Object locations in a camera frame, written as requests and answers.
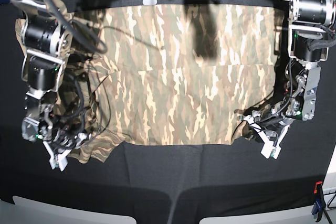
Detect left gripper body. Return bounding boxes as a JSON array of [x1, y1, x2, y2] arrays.
[[238, 111, 290, 159]]

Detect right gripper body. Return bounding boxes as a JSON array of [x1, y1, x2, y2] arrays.
[[41, 131, 92, 171]]

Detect camouflage t-shirt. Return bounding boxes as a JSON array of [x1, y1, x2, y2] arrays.
[[14, 3, 286, 164]]

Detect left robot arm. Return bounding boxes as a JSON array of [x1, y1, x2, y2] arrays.
[[243, 0, 335, 159]]

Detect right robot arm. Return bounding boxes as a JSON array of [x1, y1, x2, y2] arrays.
[[10, 0, 91, 170]]

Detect red blue clamp front right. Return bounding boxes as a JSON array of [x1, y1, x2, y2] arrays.
[[311, 181, 326, 222]]

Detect black table cloth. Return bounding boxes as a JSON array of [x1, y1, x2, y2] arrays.
[[1, 4, 335, 223]]

